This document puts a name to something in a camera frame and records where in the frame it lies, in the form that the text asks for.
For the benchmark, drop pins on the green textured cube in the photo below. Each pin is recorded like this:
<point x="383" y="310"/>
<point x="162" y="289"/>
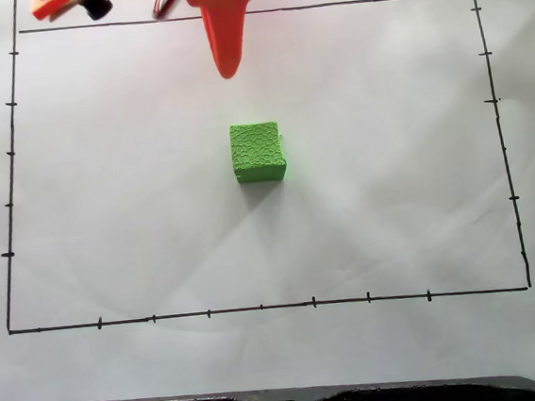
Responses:
<point x="256" y="147"/>

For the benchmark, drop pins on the white sheet with drawn rectangle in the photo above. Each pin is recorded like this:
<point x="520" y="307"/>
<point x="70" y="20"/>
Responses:
<point x="158" y="244"/>

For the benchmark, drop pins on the camera on orange mount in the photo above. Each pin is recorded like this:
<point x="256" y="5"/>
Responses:
<point x="87" y="2"/>

